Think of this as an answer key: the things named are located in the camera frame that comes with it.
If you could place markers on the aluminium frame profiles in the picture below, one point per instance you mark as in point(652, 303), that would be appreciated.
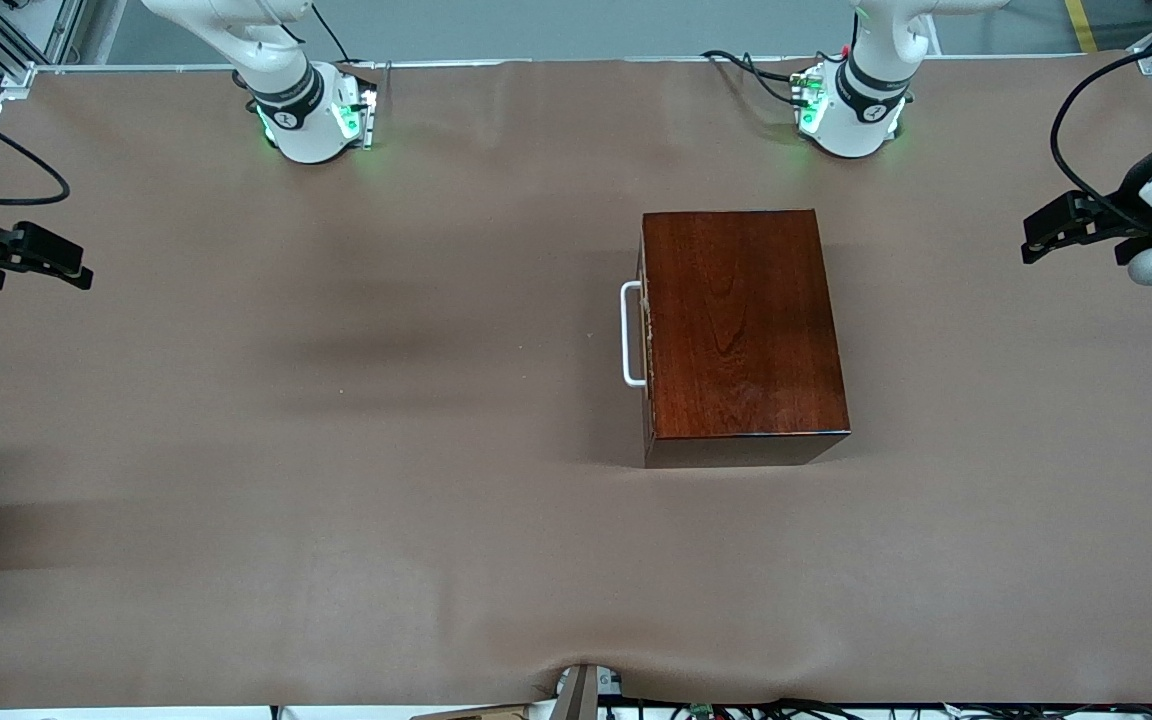
point(21, 78)

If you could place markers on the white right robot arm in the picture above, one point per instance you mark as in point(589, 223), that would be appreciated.
point(306, 130)

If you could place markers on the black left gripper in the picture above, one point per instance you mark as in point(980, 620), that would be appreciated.
point(1132, 197)

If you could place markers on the dark brown wooden cabinet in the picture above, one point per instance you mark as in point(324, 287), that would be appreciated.
point(746, 320)

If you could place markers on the brown cardboard piece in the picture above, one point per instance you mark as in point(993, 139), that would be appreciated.
point(476, 713)

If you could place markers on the brown table cover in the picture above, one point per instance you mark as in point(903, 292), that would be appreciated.
point(336, 550)

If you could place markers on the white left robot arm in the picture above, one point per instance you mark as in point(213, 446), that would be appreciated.
point(861, 120)

